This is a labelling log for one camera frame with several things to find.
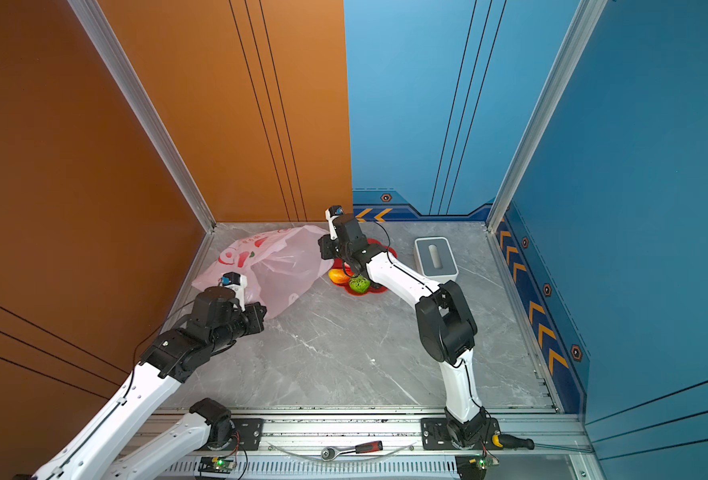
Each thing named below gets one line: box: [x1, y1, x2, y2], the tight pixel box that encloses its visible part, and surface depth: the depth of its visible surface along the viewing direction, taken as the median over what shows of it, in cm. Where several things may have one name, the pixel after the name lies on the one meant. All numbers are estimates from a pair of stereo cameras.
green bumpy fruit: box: [349, 275, 371, 294], surface depth 97 cm
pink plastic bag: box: [192, 225, 334, 319], surface depth 91 cm
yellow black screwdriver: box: [491, 434, 535, 450], surface depth 72 cm
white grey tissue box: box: [413, 236, 459, 285], surface depth 107 cm
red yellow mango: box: [328, 268, 351, 284], surface depth 98 cm
